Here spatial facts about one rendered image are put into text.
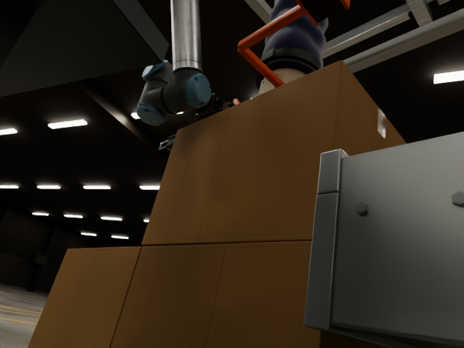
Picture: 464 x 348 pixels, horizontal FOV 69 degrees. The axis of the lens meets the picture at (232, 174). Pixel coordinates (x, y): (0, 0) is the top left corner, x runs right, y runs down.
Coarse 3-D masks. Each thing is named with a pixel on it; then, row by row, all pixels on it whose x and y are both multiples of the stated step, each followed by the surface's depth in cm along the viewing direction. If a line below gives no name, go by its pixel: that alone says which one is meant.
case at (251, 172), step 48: (288, 96) 79; (336, 96) 68; (192, 144) 102; (240, 144) 84; (288, 144) 72; (336, 144) 64; (384, 144) 81; (192, 192) 90; (240, 192) 76; (288, 192) 66; (144, 240) 96; (192, 240) 81; (240, 240) 69; (288, 240) 61
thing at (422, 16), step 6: (408, 0) 263; (414, 0) 262; (420, 0) 261; (414, 6) 266; (420, 6) 265; (426, 6) 266; (432, 6) 274; (438, 6) 273; (408, 12) 286; (414, 12) 271; (420, 12) 270; (426, 12) 269; (414, 18) 286; (420, 18) 274; (426, 18) 273; (432, 18) 276; (420, 24) 279
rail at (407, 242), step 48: (432, 144) 34; (384, 192) 35; (432, 192) 32; (336, 240) 37; (384, 240) 33; (432, 240) 30; (336, 288) 34; (384, 288) 31; (432, 288) 28; (384, 336) 32; (432, 336) 27
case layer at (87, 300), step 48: (96, 288) 105; (144, 288) 86; (192, 288) 73; (240, 288) 63; (288, 288) 56; (48, 336) 114; (96, 336) 92; (144, 336) 77; (192, 336) 67; (240, 336) 59; (288, 336) 52; (336, 336) 52
